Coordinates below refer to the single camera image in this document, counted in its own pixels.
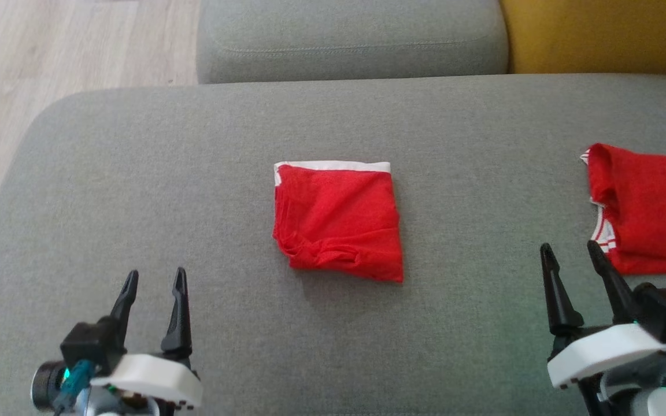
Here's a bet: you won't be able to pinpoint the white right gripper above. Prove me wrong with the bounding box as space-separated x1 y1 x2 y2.
539 240 666 416

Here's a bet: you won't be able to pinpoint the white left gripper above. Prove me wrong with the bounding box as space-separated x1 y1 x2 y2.
89 266 205 409

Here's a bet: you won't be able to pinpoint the red basketball jersey white sleeves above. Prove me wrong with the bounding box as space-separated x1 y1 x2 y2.
579 142 666 277

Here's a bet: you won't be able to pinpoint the red shorts white trim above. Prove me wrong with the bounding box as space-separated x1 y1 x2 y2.
272 160 405 284

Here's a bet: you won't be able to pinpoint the yellow sofa backrest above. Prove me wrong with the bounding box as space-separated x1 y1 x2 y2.
499 0 666 77

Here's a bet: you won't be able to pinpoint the grey sofa seat cushion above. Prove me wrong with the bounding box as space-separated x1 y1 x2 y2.
195 0 510 86

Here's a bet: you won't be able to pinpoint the black cable teal plug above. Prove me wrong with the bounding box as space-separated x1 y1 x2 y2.
54 359 95 415

